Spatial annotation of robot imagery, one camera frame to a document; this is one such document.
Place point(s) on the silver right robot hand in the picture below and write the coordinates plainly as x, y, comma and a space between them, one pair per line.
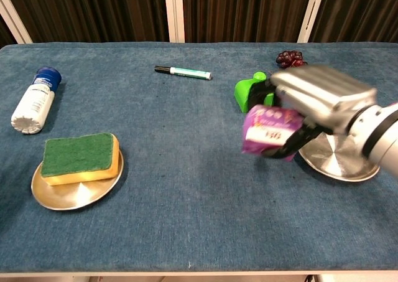
326, 95

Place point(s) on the purple tissue pack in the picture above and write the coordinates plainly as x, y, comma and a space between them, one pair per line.
267, 129

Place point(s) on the green and white marker pen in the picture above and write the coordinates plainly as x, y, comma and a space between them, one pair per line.
186, 72

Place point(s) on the yellow sponge with green scourer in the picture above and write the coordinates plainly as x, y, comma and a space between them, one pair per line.
77, 154

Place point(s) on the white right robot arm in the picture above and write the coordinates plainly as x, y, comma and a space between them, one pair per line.
379, 132

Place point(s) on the round steel plate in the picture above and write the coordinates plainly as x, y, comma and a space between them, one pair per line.
335, 163
77, 198

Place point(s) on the bunch of dark red grapes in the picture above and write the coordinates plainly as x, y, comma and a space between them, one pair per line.
287, 58

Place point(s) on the green toy building block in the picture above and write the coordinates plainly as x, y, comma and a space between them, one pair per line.
242, 92

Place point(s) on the blue table cloth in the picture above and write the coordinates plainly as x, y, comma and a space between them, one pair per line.
199, 201

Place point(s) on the dark pleated curtain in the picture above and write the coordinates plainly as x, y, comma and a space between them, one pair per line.
93, 11

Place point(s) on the white bottle with blue cap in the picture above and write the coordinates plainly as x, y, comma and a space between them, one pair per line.
32, 104

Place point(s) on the white frame post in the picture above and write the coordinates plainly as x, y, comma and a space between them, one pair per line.
14, 17
174, 12
311, 12

